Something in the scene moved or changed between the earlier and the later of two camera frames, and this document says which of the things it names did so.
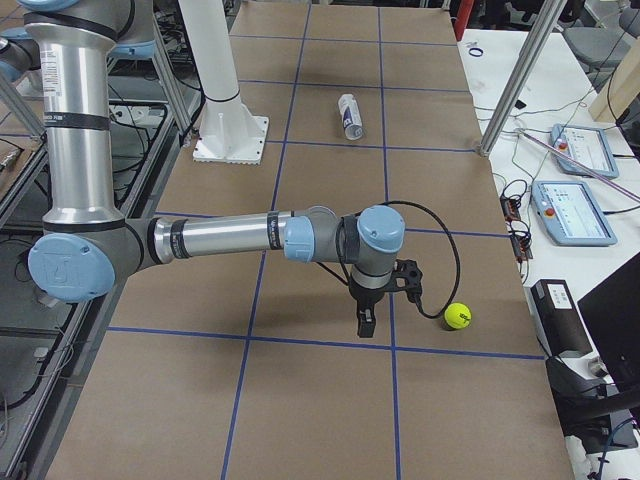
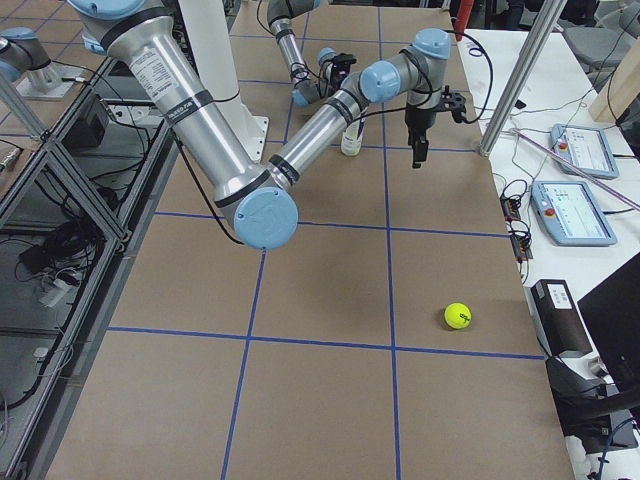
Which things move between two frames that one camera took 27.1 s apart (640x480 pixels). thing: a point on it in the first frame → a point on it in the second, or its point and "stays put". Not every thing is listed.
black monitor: x=611 y=310 stays put
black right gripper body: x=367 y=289 → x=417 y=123
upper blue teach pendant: x=588 y=146 stays put
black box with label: x=560 y=318 stays put
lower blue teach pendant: x=571 y=214 stays put
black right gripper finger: x=366 y=321 → x=420 y=151
